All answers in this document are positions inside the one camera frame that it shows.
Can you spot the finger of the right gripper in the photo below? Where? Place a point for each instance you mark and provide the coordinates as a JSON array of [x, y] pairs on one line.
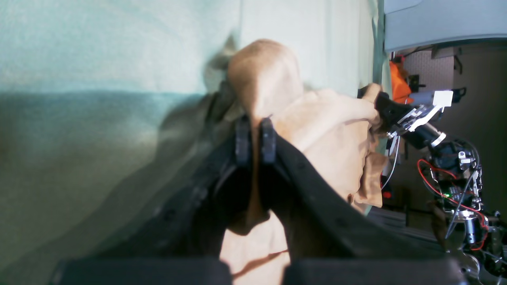
[[391, 113]]

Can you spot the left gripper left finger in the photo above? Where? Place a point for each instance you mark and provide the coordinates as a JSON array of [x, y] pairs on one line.
[[180, 243]]

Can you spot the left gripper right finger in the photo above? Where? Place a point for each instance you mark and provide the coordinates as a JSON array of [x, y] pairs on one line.
[[329, 242]]

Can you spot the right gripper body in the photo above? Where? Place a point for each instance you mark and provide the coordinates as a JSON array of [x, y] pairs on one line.
[[416, 129]]

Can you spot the tan orange T-shirt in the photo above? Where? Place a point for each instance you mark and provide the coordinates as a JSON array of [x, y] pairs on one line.
[[337, 133]]

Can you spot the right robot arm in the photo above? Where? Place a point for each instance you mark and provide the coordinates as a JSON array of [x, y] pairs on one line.
[[452, 171]]

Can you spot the folded dark orange garment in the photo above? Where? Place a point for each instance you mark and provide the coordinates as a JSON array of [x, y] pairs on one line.
[[400, 88]]

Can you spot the grey plastic bin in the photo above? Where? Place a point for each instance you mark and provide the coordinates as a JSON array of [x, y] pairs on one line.
[[414, 23]]

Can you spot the sage green table cloth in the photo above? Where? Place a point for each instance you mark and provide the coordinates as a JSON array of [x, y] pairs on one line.
[[104, 102]]

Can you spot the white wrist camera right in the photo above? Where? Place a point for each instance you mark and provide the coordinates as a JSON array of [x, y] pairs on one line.
[[428, 104]]

